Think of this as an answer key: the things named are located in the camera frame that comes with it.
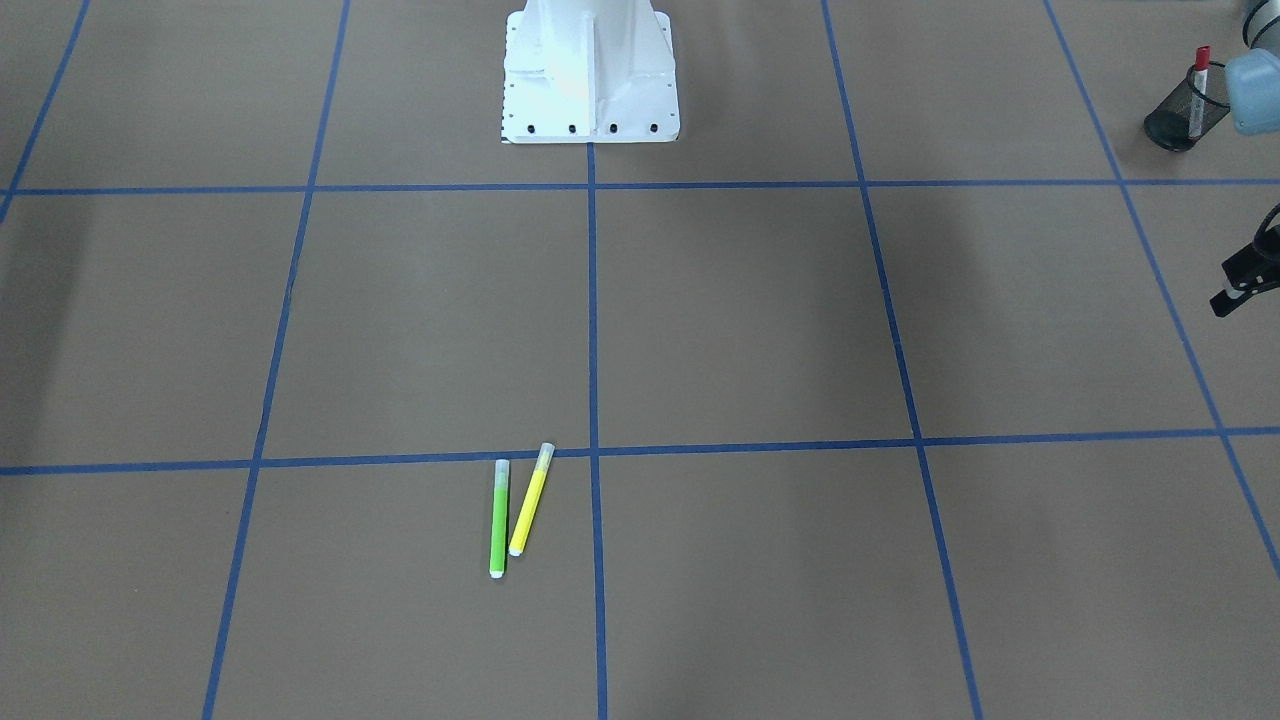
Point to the yellow marker pen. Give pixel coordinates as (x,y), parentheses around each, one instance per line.
(526,516)

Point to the green marker pen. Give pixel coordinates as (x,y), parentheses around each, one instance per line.
(498,544)

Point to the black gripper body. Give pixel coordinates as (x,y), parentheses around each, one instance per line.
(1243,278)

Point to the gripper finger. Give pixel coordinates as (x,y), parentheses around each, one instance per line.
(1227,301)

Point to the red marker pen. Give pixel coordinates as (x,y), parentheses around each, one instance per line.
(1198,84)

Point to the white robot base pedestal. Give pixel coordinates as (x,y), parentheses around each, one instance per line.
(589,72)

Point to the black mesh cup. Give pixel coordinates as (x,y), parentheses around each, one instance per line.
(1167,124)

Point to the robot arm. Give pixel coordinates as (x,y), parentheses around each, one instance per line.
(1253,93)

